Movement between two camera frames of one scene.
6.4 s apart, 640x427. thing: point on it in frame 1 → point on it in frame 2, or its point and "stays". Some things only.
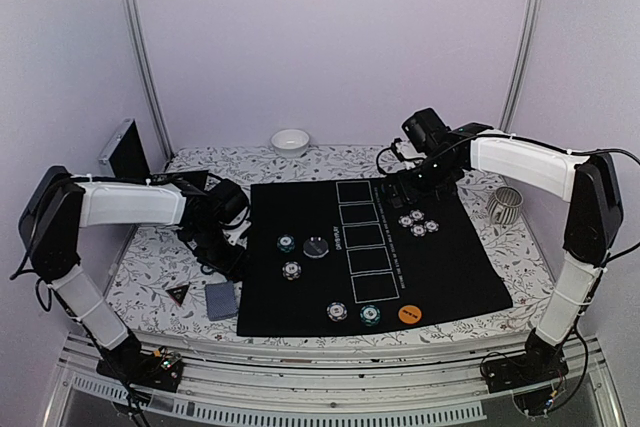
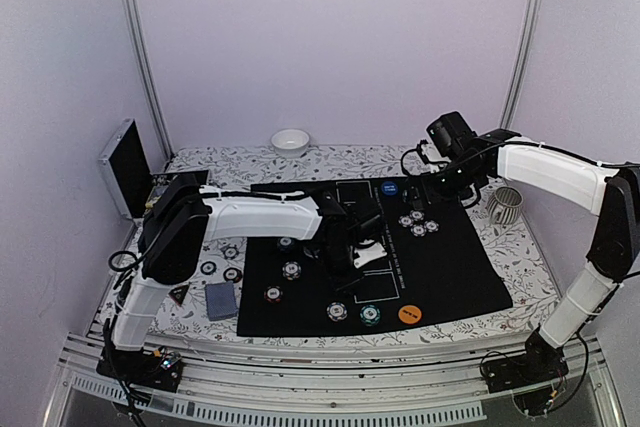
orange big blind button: (409, 314) stays
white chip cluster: (418, 230) stays
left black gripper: (226, 267) → (335, 281)
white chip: (291, 270) stays
